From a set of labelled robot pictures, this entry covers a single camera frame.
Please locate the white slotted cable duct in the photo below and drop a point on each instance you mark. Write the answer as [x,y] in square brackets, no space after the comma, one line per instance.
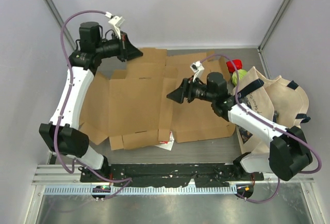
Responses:
[128,191]

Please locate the beige tote bag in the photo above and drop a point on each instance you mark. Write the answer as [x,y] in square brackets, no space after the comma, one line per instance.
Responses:
[281,101]

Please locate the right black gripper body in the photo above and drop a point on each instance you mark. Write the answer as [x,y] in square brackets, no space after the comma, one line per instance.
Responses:
[194,88]

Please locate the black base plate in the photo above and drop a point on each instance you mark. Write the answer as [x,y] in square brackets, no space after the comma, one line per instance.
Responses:
[179,175]

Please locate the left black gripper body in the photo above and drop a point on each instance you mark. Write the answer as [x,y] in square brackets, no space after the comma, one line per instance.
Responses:
[119,46]

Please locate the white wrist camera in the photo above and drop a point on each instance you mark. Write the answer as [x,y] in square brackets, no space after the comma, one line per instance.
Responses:
[115,22]
[197,69]

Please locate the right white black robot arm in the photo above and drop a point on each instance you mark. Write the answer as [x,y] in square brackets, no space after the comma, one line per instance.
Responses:
[289,153]

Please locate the red white packet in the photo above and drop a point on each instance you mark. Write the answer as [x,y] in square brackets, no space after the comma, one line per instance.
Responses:
[167,145]

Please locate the brown cardboard box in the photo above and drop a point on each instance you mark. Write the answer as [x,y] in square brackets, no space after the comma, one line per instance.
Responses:
[131,108]
[196,120]

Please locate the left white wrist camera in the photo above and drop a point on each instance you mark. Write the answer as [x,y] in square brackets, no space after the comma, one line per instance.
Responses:
[115,22]

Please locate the green toy cabbage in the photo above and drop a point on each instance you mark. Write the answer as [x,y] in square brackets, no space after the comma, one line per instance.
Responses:
[237,76]

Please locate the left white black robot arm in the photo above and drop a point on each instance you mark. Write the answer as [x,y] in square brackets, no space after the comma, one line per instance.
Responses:
[62,133]

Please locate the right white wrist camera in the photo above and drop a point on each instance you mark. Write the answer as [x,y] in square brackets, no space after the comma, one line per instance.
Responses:
[197,69]

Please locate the red toy pepper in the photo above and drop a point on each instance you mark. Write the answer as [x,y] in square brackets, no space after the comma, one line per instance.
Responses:
[231,65]

